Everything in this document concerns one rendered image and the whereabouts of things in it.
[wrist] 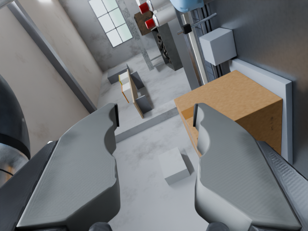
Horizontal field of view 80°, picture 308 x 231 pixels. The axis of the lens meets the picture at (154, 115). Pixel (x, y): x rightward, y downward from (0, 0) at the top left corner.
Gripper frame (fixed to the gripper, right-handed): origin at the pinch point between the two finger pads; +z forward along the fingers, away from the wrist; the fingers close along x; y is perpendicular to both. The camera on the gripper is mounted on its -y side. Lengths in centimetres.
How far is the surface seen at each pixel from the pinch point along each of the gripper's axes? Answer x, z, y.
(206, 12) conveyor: 21, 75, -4
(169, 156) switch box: 22, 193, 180
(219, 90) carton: 23, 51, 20
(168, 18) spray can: 6, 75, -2
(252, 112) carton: 28, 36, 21
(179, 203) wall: 31, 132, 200
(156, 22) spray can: 1, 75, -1
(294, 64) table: 34.7, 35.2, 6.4
